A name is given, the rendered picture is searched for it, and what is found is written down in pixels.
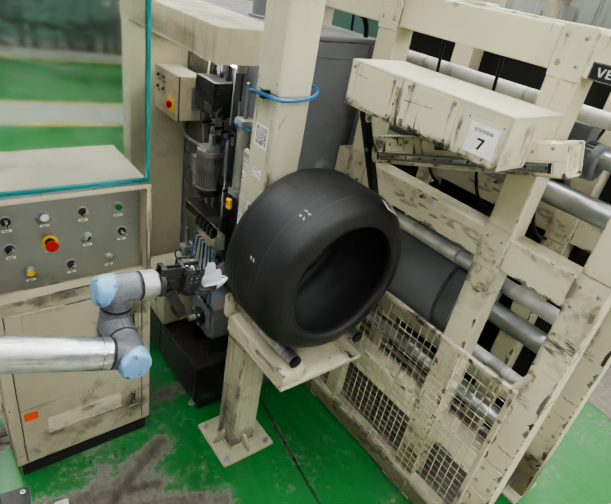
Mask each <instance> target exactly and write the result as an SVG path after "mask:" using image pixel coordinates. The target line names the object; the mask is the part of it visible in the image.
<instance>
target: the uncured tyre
mask: <svg viewBox="0 0 611 504"><path fill-rule="evenodd" d="M285 180H286V181H287V182H288V183H290V184H291V185H293V186H294V187H296V188H297V189H298V190H296V189H295V188H294V187H292V186H291V185H289V184H288V183H286V182H285ZM383 200H384V201H385V202H387V201H386V200H385V199H384V198H383V197H382V196H381V195H379V194H378V193H376V192H374V191H373V190H371V189H369V188H368V187H366V186H364V185H363V184H361V183H359V182H358V181H356V180H354V179H353V178H351V177H349V176H348V175H346V174H344V173H342V172H340V171H337V170H333V169H327V168H307V169H302V170H299V171H296V172H293V173H291V174H288V175H286V176H284V177H283V178H281V179H279V180H278V181H276V182H275V183H273V184H272V185H270V186H269V187H268V188H267V189H265V190H264V191H263V192H262V193H261V194H260V195H259V196H258V197H257V198H256V199H255V200H254V201H253V202H252V203H251V205H250V206H249V207H248V208H247V210H246V211H245V212H244V214H243V215H242V217H241V218H240V220H239V222H238V224H237V226H236V227H235V230H234V232H233V234H232V237H231V239H230V242H229V245H228V249H227V254H226V263H225V271H226V276H227V278H228V279H227V282H228V286H229V288H230V291H231V293H232V296H233V297H234V299H235V301H236V302H237V303H238V305H239V306H240V307H241V308H242V309H243V310H244V311H245V312H246V313H247V315H248V316H249V317H250V318H251V319H252V320H253V321H254V322H255V323H256V324H257V325H258V327H259V328H260V329H261V330H262V331H263V332H264V333H265V334H266V335H267V336H268V337H269V338H271V339H272V340H274V341H276V342H278V343H280V344H282V345H284V346H287V347H292V348H305V347H312V346H319V345H323V344H326V343H329V342H331V341H333V340H336V339H337V338H339V337H341V336H343V335H344V334H346V333H347V332H349V331H350V330H352V329H353V328H354V327H356V326H357V325H358V324H359V323H360V322H361V321H362V320H363V319H364V318H365V317H366V316H367V315H368V314H369V313H370V312H371V311H372V310H373V309H374V308H375V306H376V305H377V304H378V302H379V301H380V300H381V298H382V297H383V295H384V294H385V292H386V291H387V289H388V287H389V285H390V283H391V281H392V279H393V277H394V275H395V272H396V269H397V267H398V263H399V259H400V254H401V231H400V223H399V220H398V217H397V216H396V215H395V214H393V213H392V212H391V211H389V210H388V209H387V207H386V206H385V204H384V202H383ZM387 203H388V202H387ZM388 204H389V203H388ZM306 208H308V209H309V210H310V211H311V212H312V213H313V215H312V216H310V217H309V218H308V219H307V220H306V221H305V222H304V223H303V222H302V221H301V220H300V219H299V218H298V217H296V216H298V215H299V214H300V213H301V212H302V211H303V210H305V209H306ZM321 252H322V253H321ZM251 253H252V254H253V255H254V256H255V257H256V260H255V263H254V265H253V264H252V263H251V262H250V261H249V260H248V259H249V257H250V254H251ZM320 253H321V254H320ZM319 254H320V256H319ZM318 256H319V257H318ZM317 257H318V258H317ZM316 258H317V260H316V261H315V262H314V260H315V259H316ZM313 262H314V263H313ZM312 263H313V264H312ZM311 264H312V265H311Z"/></svg>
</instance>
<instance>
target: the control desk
mask: <svg viewBox="0 0 611 504"><path fill-rule="evenodd" d="M151 205H152V184H151V183H150V182H149V181H145V182H136V183H127V184H118V185H109V186H100V187H91V188H82V189H73V190H64V191H55V192H46V193H37V194H28V195H19V196H10V197H1V198H0V335H3V336H85V337H97V331H96V327H97V323H98V316H99V307H97V306H95V305H94V304H93V302H92V299H91V295H90V283H91V280H92V279H93V278H94V277H95V276H99V275H106V274H109V273H122V272H131V271H140V270H149V269H151ZM131 321H132V322H133V324H134V326H135V328H136V330H137V331H138V333H139V335H140V337H141V339H142V341H143V343H144V344H145V346H146V347H147V348H148V352H149V354H150V299H149V300H142V301H135V302H132V310H131ZM0 410H1V413H2V417H3V420H4V424H5V427H6V430H7V434H8V437H9V441H10V444H11V448H13V452H14V455H15V458H16V462H17V465H18V467H20V466H21V469H22V473H23V476H25V475H27V474H30V473H32V472H35V471H37V470H40V469H42V468H45V467H47V466H50V465H52V464H54V463H57V462H59V461H62V460H64V459H67V458H69V457H72V456H74V455H76V454H79V453H81V452H84V451H86V450H89V449H91V448H94V447H96V446H99V445H101V444H103V443H106V442H108V441H111V440H113V439H116V438H118V437H121V436H123V435H125V434H128V433H130V432H133V431H135V430H138V429H140V428H143V427H145V417H146V416H148V415H149V371H148V372H147V373H146V374H145V375H143V376H142V377H140V378H138V379H134V380H128V379H126V378H123V377H122V376H121V374H119V372H118V370H107V371H81V372H53V373H26V374H0ZM35 411H38V415H39V418H36V419H33V420H30V421H27V422H25V420H24V415H26V414H29V413H32V412H35Z"/></svg>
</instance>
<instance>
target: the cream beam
mask: <svg viewBox="0 0 611 504"><path fill-rule="evenodd" d="M345 103H346V104H348V105H350V106H352V107H355V108H357V109H359V110H361V111H363V112H366V113H368V114H370V115H372V116H374V117H376V118H379V119H381V120H383V121H385V122H387V123H389V124H392V125H394V126H396V127H398V128H400V129H402V130H405V131H407V132H409V133H411V134H413V135H415V136H418V137H420V138H422V139H424V140H426V141H428V142H431V143H433V144H435V145H437V146H439V147H442V148H444V149H446V150H448V151H450V152H452V153H455V154H457V155H459V156H461V157H463V158H465V159H468V160H470V161H472V162H474V163H476V164H478V165H481V166H483V167H485V168H487V169H489V170H491V171H494V172H498V171H504V170H510V169H515V168H521V167H522V166H523V165H524V163H525V161H526V159H527V157H528V154H529V152H530V150H531V147H532V145H533V142H534V141H541V140H549V139H552V140H553V138H554V136H555V134H556V131H557V129H558V127H559V124H560V122H561V120H562V117H563V114H560V113H557V112H554V111H551V110H548V109H545V108H542V107H540V106H537V105H534V104H531V103H528V102H525V101H522V100H519V99H516V98H513V97H510V96H507V95H504V94H501V93H498V92H495V91H492V90H489V89H486V88H483V87H480V86H477V85H474V84H471V83H468V82H465V81H462V80H459V79H456V78H453V77H450V76H447V75H445V74H442V73H439V72H436V71H433V70H430V69H427V68H424V67H421V66H418V65H415V64H412V63H409V62H406V61H396V60H377V59H357V58H354V59H353V64H352V69H351V74H350V78H349V83H348V88H347V93H346V98H345ZM472 120H474V121H476V122H479V123H481V124H484V125H486V126H489V127H491V128H494V129H497V130H499V131H501V134H500V136H499V139H498V142H497V144H496V147H495V150H494V152H493V155H492V158H491V160H490V161H488V160H486V159H483V158H481V157H479V156H477V155H474V154H472V153H470V152H468V151H465V150H463V149H462V148H463V145H464V143H465V140H466V137H467V134H468V131H469V128H470V125H471V122H472Z"/></svg>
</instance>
